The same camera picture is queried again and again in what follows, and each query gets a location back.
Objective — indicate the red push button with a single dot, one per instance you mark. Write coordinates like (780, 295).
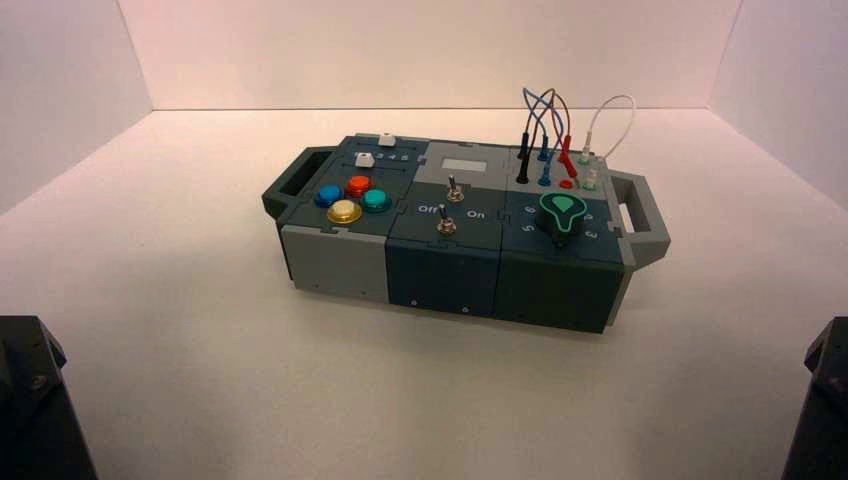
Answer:
(359, 185)

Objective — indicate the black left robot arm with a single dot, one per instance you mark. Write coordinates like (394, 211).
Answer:
(33, 411)

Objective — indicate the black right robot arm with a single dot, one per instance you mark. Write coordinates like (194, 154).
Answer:
(825, 411)

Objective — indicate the green push button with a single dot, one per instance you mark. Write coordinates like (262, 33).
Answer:
(376, 200)

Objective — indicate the yellow push button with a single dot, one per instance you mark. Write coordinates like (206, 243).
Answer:
(344, 212)

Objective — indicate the blue push button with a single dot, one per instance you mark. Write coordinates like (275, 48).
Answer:
(328, 195)

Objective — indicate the grey and teal task box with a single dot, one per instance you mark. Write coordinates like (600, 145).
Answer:
(437, 265)

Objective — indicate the white rectangular display window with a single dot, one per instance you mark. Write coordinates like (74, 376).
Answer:
(464, 165)

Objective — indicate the white slider knob blue triangle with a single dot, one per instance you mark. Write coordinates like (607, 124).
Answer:
(364, 160)
(387, 139)

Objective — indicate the dark rotary knob green pointer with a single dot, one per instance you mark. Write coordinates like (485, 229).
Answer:
(562, 215)

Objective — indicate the metal toggle switch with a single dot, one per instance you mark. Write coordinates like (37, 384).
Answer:
(454, 192)
(445, 225)

